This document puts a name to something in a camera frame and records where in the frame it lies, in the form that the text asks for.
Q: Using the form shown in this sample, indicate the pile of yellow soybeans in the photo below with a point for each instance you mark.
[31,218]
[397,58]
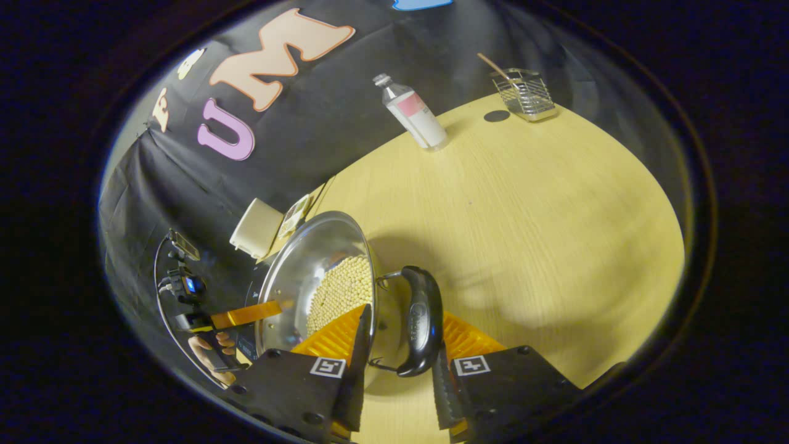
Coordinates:
[345,290]

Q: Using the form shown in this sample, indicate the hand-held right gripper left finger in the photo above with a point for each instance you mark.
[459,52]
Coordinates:
[360,370]

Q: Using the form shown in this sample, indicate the clear bottle with pink label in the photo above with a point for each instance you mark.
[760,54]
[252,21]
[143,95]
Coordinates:
[419,117]

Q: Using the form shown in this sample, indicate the white box appliance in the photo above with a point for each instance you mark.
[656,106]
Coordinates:
[256,228]

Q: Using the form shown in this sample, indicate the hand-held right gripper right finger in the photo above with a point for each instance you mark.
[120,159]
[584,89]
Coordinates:
[442,394]

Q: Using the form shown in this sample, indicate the black backdrop cloth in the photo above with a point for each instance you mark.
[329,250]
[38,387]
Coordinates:
[345,92]

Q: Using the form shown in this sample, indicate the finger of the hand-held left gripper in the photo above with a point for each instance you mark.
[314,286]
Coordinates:
[246,313]

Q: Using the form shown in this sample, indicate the small black round disc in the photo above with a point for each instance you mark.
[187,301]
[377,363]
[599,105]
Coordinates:
[496,115]

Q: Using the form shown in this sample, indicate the wooden spoon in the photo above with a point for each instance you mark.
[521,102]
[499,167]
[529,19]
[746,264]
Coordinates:
[493,65]

